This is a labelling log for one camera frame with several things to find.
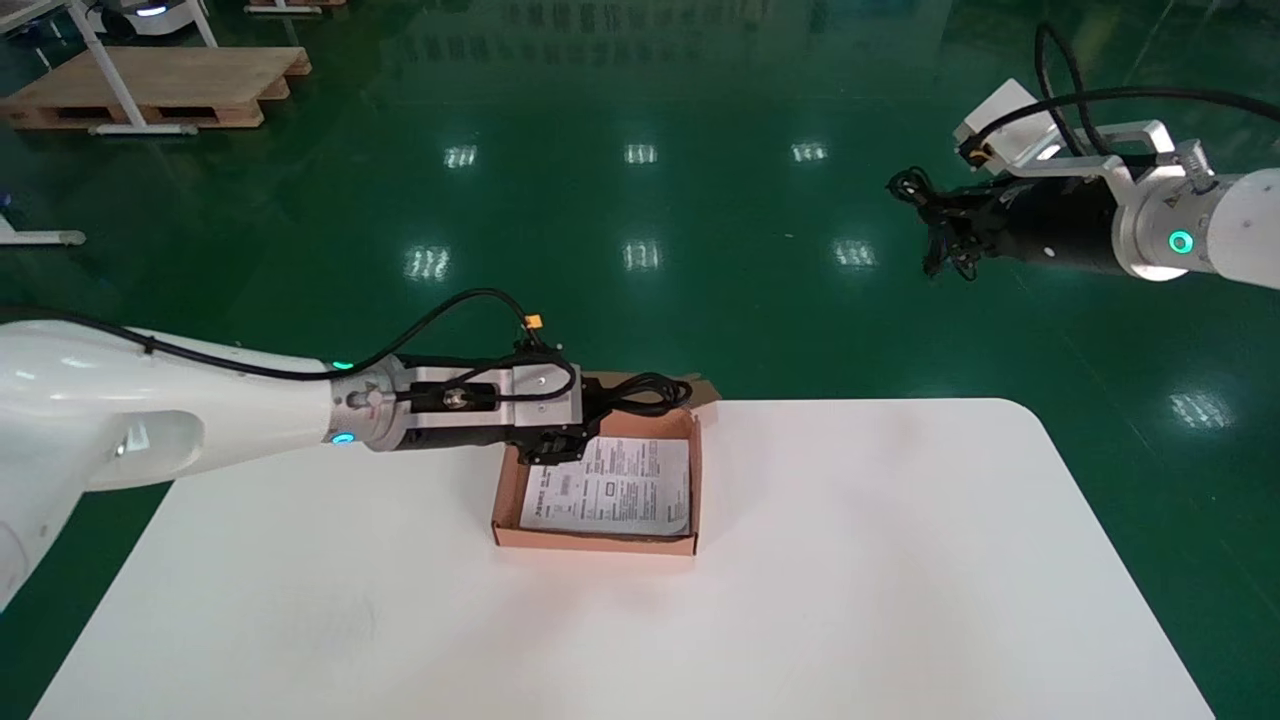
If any black mouse with thin cable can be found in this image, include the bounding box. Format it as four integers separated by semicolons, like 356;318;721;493
886;166;991;283

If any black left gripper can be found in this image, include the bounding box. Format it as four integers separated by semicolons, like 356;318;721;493
398;384;616;467

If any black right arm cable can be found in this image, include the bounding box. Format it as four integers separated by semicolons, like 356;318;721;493
975;22;1280;161

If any white metal table foot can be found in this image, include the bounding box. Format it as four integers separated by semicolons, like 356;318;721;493
0;215;86;247

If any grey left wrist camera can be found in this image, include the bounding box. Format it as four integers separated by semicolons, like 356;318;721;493
400;360;586;431

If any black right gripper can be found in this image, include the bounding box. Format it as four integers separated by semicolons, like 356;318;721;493
928;178;1123;281

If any white metal table frame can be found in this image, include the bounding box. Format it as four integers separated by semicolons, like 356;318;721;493
0;0;218;137

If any white printed instruction sheet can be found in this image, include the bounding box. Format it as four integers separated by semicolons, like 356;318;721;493
519;436;693;536

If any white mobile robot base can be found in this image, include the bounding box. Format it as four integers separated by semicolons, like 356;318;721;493
85;0;201;38

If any brown cardboard box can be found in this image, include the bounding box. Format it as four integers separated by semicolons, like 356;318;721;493
491;372;721;557

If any thick black cable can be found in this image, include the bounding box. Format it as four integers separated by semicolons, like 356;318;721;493
585;372;694;419

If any large wooden pallet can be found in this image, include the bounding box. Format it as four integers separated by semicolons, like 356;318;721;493
0;46;312;131

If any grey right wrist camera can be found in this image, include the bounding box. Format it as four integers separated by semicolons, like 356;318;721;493
952;78;1176;206

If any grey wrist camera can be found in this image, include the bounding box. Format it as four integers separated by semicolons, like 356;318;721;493
952;78;1176;206
400;360;586;431

